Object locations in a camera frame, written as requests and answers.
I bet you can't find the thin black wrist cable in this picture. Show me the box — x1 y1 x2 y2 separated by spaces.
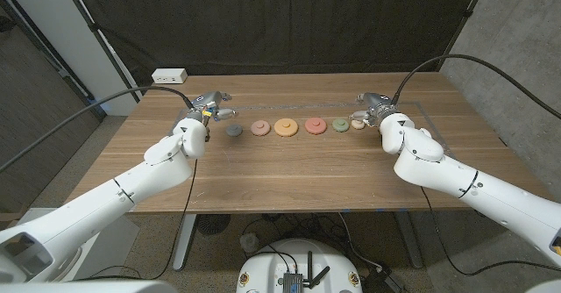
82 159 198 281
420 186 561 277

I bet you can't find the grey round floor object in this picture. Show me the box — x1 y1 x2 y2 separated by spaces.
239 232 260 254

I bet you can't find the black backdrop stand pole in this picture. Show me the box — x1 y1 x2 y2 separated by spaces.
436 0 492 73
59 0 144 101

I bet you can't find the black backdrop curtain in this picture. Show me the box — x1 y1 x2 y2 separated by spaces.
67 0 487 93

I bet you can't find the large orange toy ring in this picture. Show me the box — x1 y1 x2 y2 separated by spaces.
273 118 300 138

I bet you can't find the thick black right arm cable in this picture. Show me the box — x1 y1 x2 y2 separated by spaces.
391 54 561 121

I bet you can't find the small black floor fan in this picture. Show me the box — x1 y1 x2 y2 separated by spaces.
195 213 232 236

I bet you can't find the white power strip box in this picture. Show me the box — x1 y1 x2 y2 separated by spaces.
151 68 188 85

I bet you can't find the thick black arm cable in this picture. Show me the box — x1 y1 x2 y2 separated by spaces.
0 85 196 174
391 54 561 121

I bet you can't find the grey table leg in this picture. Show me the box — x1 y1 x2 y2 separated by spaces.
394 211 424 270

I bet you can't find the coral red toy ring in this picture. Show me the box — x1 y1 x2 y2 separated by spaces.
304 117 328 136

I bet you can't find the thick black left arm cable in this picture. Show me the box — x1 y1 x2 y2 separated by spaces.
0 85 196 174

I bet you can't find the pink toy ring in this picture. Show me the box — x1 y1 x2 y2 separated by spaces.
250 119 272 137

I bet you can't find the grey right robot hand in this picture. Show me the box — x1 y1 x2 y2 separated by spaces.
348 92 400 129

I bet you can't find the white floor platform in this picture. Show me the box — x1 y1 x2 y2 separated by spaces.
65 213 141 282

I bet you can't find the white table leg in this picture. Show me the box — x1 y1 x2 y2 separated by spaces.
173 213 198 271

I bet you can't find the white robot torso base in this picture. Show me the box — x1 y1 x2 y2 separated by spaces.
236 239 364 293

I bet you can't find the grey antenna radio box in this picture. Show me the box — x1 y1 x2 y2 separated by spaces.
280 251 332 293

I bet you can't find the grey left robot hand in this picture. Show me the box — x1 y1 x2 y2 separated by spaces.
186 89 238 125

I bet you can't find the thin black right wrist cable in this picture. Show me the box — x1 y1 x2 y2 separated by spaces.
420 186 561 277

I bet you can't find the thin black left wrist cable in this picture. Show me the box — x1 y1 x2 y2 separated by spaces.
82 159 198 281

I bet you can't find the black power adapter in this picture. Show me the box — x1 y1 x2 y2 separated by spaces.
361 266 404 293

